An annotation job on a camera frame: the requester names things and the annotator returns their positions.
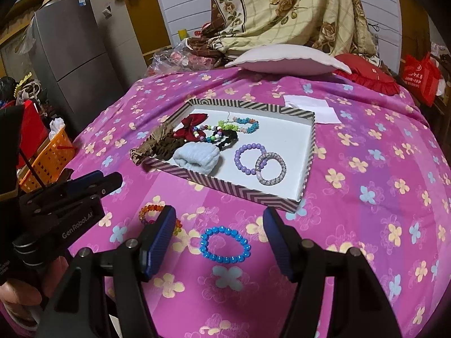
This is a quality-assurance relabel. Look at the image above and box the red bow hair clip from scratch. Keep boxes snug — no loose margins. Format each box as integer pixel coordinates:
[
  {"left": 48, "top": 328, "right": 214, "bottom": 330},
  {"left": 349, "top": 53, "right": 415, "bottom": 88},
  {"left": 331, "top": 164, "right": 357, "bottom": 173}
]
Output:
[{"left": 173, "top": 113, "right": 209, "bottom": 141}]

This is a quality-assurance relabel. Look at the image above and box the white paper sheet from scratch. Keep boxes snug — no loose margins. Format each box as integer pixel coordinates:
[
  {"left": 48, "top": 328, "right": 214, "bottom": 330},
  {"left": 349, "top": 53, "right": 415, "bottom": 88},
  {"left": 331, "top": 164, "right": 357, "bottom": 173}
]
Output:
[{"left": 284, "top": 95, "right": 343, "bottom": 124}]

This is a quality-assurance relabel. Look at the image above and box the blue bead bracelet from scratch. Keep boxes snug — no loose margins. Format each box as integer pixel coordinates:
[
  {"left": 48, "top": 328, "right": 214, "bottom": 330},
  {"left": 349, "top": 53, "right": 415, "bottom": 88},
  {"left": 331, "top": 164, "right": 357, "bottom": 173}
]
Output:
[{"left": 200, "top": 226, "right": 252, "bottom": 264}]

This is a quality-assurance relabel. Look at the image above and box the silver sparkly bracelet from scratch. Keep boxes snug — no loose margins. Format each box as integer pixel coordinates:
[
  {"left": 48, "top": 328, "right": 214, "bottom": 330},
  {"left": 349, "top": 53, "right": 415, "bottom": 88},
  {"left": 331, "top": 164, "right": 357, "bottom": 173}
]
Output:
[{"left": 254, "top": 152, "right": 287, "bottom": 185}]

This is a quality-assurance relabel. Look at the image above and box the white cloth in basket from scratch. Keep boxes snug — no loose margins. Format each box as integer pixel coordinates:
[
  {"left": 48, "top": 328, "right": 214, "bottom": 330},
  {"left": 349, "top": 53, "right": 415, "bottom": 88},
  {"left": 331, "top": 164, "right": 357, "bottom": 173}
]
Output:
[{"left": 48, "top": 117, "right": 67, "bottom": 139}]

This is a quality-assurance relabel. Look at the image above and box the pale pink pillow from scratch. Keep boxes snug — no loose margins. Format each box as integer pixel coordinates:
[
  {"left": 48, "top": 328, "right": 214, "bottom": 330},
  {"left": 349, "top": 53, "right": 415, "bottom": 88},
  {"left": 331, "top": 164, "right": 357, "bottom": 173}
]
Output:
[{"left": 224, "top": 45, "right": 353, "bottom": 75}]

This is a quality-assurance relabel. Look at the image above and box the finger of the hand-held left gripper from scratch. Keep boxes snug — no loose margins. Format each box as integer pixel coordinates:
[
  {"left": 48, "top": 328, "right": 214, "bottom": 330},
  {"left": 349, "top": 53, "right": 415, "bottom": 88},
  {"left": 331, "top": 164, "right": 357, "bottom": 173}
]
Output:
[
  {"left": 63, "top": 172, "right": 123, "bottom": 205},
  {"left": 53, "top": 171, "right": 103, "bottom": 195}
]

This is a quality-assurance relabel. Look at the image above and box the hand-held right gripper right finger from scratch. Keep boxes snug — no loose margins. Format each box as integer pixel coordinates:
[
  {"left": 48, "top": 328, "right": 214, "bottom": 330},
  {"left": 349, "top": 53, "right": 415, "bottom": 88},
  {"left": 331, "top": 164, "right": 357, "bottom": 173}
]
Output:
[{"left": 264, "top": 207, "right": 404, "bottom": 338}]

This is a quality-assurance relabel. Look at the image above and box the grey refrigerator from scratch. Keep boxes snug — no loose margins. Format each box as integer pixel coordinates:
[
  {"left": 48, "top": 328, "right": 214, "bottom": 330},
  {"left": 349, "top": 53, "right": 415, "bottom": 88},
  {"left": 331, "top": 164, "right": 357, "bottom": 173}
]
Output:
[{"left": 30, "top": 0, "right": 124, "bottom": 138}]

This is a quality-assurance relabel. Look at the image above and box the multicolour bead bracelet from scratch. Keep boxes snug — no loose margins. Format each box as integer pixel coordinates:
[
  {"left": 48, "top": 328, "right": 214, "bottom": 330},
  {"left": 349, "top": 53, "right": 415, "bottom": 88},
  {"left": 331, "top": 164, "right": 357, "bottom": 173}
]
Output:
[{"left": 193, "top": 121, "right": 226, "bottom": 145}]

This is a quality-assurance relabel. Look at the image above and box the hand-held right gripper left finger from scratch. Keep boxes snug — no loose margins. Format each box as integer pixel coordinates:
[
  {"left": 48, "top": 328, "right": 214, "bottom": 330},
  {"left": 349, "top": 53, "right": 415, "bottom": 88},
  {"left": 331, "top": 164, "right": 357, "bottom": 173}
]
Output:
[{"left": 35, "top": 205, "right": 177, "bottom": 338}]

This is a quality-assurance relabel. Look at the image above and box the white fluffy scrunchie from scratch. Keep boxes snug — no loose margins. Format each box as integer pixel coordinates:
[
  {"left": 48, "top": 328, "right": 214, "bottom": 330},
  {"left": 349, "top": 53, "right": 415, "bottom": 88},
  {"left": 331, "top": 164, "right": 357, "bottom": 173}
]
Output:
[{"left": 173, "top": 142, "right": 223, "bottom": 176}]

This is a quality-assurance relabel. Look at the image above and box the beige floral quilt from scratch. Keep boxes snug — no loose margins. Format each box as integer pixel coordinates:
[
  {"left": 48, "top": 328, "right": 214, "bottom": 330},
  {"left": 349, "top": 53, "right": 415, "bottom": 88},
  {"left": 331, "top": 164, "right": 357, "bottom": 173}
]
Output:
[{"left": 187, "top": 0, "right": 381, "bottom": 67}]

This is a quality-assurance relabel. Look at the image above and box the orange pink bead bracelet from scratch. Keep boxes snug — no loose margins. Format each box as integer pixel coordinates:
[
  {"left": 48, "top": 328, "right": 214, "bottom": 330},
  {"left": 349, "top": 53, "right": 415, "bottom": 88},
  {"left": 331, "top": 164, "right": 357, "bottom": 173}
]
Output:
[{"left": 138, "top": 203, "right": 182, "bottom": 235}]

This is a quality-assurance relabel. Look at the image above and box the black scrunchie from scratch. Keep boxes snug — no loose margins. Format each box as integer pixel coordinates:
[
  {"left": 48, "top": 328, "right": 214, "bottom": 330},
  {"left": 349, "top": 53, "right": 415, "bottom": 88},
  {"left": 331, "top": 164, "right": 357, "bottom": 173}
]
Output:
[{"left": 213, "top": 128, "right": 240, "bottom": 151}]

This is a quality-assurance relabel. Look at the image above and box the pink floral blanket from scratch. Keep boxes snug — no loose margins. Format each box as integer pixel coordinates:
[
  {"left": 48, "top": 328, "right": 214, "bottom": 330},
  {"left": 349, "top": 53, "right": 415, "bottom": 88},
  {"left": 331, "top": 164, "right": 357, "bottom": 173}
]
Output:
[{"left": 67, "top": 65, "right": 451, "bottom": 338}]

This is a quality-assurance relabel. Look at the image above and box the clear plastic bag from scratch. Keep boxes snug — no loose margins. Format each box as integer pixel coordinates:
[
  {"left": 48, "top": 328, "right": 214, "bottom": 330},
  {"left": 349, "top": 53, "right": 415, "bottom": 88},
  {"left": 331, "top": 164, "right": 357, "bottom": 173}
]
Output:
[{"left": 148, "top": 40, "right": 226, "bottom": 74}]

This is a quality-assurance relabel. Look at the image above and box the red gift bag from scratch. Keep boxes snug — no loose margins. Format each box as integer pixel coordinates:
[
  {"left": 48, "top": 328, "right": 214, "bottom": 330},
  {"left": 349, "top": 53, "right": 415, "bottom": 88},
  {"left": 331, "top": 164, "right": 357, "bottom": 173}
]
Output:
[{"left": 14, "top": 99, "right": 50, "bottom": 159}]

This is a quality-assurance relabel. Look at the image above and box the brown scrunchie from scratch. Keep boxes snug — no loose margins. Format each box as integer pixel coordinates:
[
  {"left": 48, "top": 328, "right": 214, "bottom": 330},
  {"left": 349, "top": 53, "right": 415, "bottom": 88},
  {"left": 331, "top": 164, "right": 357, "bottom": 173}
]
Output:
[{"left": 151, "top": 134, "right": 187, "bottom": 161}]

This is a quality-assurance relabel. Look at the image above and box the striped cardboard tray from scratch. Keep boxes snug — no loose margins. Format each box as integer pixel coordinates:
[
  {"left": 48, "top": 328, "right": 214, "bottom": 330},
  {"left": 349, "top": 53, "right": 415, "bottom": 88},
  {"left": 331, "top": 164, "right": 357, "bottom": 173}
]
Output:
[{"left": 139, "top": 98, "right": 317, "bottom": 212}]

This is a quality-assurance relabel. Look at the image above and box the red frilled cushion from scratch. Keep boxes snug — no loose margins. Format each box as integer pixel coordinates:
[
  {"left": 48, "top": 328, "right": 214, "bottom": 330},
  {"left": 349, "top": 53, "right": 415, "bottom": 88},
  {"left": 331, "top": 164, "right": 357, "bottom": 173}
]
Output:
[{"left": 333, "top": 54, "right": 402, "bottom": 95}]

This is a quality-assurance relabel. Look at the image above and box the leopard print ribbon hair bow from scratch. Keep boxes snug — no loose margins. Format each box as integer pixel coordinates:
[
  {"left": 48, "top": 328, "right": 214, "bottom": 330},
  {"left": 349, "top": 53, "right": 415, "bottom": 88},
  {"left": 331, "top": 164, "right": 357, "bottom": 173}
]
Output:
[{"left": 129, "top": 123, "right": 177, "bottom": 167}]

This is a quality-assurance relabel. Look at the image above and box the green blue flower bracelet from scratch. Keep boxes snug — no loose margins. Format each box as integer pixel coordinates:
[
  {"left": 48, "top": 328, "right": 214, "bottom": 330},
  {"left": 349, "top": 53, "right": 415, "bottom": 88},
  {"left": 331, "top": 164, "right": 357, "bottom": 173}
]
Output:
[{"left": 218, "top": 115, "right": 260, "bottom": 135}]

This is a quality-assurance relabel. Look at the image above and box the red shopping bag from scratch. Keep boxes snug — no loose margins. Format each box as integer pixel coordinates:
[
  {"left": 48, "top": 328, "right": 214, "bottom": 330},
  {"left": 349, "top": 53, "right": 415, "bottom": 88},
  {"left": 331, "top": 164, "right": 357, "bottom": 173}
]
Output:
[{"left": 402, "top": 53, "right": 443, "bottom": 108}]

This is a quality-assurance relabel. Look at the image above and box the purple bead bracelet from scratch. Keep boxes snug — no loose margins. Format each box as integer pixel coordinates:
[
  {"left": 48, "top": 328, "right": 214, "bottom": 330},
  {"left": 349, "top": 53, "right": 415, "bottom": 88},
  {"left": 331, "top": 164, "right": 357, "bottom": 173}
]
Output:
[{"left": 233, "top": 143, "right": 267, "bottom": 176}]

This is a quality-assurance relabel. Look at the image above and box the orange plastic basket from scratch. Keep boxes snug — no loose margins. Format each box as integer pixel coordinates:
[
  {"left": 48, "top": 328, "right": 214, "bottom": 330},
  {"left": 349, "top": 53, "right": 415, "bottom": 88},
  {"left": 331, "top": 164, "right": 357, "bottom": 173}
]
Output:
[{"left": 19, "top": 125, "right": 76, "bottom": 192}]

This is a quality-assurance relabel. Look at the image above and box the person's left hand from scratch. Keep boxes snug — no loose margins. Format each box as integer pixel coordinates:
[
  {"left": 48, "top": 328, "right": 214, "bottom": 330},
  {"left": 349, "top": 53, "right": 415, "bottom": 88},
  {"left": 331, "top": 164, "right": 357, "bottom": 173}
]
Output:
[{"left": 0, "top": 253, "right": 71, "bottom": 328}]

